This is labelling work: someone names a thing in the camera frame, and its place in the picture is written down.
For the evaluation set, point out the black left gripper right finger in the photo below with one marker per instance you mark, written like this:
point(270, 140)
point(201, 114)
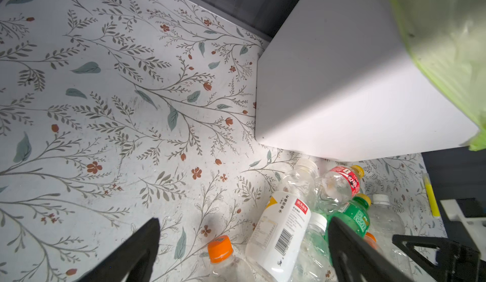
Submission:
point(355, 260)

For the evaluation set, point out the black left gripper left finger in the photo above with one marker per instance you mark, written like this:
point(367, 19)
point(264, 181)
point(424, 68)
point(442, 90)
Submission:
point(131, 261)

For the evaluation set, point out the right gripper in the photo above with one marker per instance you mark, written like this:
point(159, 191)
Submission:
point(453, 261)

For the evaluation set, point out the clear bottle orange label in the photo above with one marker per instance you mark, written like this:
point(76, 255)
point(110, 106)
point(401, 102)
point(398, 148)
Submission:
point(371, 241)

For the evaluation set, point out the green bottle yellow cap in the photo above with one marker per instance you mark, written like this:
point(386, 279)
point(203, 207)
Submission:
point(355, 214)

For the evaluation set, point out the clear ribbed bottle white cap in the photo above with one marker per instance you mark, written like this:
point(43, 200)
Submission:
point(385, 223)

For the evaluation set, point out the clear bottle red label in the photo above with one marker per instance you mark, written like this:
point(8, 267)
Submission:
point(338, 186)

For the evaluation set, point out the white bottle yellow mark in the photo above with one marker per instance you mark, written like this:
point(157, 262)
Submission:
point(274, 246)

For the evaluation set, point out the orange cap orange label bottle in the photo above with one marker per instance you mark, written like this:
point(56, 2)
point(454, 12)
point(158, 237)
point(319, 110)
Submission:
point(225, 265)

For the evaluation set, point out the clear crushed bottle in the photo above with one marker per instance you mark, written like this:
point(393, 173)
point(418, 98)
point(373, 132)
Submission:
point(313, 258)

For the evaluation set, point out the white plastic bin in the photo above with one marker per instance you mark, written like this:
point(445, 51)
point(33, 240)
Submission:
point(336, 82)

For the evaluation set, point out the green bin liner bag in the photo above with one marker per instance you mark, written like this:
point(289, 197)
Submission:
point(446, 41)

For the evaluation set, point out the yellow highlighter pen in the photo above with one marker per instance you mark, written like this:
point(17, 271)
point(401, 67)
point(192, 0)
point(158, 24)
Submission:
point(430, 195)

